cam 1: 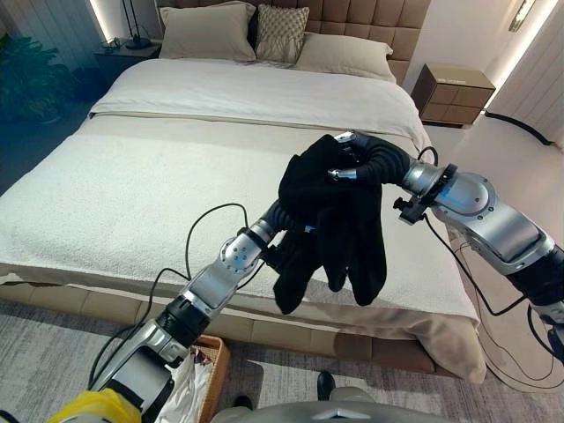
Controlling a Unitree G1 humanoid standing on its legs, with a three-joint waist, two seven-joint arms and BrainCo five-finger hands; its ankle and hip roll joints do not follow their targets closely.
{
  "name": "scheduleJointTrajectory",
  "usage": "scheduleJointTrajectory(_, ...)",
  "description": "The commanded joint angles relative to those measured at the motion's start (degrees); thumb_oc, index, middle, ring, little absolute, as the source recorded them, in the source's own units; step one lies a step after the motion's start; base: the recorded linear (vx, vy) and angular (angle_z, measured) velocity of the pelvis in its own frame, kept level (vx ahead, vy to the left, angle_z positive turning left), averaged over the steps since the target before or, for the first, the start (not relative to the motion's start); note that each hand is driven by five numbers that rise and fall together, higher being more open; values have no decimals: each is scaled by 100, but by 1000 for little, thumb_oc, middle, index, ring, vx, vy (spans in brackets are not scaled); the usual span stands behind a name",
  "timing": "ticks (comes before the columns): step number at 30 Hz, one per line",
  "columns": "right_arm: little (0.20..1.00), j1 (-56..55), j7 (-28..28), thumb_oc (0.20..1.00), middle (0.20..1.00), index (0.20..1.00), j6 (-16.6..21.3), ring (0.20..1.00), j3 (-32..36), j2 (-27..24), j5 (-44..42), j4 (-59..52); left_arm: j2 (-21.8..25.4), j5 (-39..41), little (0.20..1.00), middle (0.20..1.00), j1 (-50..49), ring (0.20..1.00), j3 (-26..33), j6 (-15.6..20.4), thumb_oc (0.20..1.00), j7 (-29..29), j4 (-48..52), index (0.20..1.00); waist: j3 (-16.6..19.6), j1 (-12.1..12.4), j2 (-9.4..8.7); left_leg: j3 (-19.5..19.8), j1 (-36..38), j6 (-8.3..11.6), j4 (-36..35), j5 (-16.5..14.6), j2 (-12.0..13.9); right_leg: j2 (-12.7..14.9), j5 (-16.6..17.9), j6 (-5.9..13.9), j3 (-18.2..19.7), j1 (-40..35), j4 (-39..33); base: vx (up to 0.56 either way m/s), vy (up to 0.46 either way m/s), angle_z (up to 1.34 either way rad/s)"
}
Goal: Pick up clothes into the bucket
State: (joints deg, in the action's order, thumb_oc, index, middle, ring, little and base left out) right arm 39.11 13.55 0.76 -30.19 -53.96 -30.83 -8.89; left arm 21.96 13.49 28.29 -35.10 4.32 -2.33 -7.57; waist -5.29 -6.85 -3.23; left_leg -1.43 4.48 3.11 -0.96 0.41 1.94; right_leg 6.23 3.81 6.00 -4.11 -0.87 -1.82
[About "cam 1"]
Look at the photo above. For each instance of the patterned beige cushion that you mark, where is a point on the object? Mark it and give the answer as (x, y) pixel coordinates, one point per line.
(279, 33)

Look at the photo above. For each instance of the large beige pillow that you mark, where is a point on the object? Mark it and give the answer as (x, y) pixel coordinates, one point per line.
(205, 31)

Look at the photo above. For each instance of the beige bed sheet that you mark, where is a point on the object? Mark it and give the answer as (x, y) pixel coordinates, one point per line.
(454, 343)

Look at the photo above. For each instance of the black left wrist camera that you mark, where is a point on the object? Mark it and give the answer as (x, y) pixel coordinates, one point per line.
(275, 256)

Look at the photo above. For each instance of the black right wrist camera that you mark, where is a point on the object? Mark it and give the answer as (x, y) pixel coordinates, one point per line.
(410, 210)

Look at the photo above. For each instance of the white clothes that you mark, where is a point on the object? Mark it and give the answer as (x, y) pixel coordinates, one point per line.
(185, 392)

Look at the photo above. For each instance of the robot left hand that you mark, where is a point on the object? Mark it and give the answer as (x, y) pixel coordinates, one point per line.
(282, 215)

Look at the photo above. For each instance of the green potted plant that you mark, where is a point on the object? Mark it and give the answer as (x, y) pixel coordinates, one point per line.
(31, 75)

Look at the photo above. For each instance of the silver robot torso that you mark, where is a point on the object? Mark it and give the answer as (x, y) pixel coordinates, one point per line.
(326, 407)

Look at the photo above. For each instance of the black table lamp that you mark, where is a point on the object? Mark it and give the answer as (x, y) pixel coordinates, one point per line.
(136, 42)

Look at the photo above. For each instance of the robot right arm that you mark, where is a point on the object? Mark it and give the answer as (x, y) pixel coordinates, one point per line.
(498, 220)

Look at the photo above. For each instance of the white textured blanket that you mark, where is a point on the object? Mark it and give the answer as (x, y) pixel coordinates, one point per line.
(132, 198)

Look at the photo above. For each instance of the yellow cloth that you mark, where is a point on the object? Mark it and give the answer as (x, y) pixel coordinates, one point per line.
(94, 405)

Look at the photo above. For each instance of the black garment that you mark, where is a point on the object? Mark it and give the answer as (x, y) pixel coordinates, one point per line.
(335, 220)

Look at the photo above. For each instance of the white folded duvet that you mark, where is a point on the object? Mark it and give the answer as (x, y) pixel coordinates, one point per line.
(247, 88)

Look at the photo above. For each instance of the grey rug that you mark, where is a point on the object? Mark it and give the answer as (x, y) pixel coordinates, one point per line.
(53, 348)

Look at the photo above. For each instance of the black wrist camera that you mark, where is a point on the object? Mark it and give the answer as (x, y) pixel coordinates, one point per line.
(410, 210)
(275, 256)

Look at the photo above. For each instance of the wicker laundry basket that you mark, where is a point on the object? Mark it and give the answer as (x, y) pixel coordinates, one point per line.
(216, 374)

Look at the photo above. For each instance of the dark robot foot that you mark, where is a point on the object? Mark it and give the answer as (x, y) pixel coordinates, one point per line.
(326, 384)
(242, 402)

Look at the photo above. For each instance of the flat beige pillow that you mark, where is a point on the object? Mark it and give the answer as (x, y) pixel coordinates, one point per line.
(343, 53)

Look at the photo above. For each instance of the brown bedside cabinet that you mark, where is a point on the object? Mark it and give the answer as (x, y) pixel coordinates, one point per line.
(454, 92)

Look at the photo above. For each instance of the dark bedside table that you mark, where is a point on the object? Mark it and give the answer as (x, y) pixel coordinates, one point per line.
(125, 55)

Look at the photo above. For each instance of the wall light fixture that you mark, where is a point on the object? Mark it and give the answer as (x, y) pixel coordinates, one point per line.
(521, 14)

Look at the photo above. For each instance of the brown upholstered bed frame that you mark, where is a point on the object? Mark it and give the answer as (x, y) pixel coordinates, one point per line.
(370, 26)

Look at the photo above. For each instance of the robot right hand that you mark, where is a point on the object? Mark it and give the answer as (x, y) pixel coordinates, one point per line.
(383, 158)

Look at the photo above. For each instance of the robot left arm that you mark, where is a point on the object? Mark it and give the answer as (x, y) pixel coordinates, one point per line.
(211, 282)

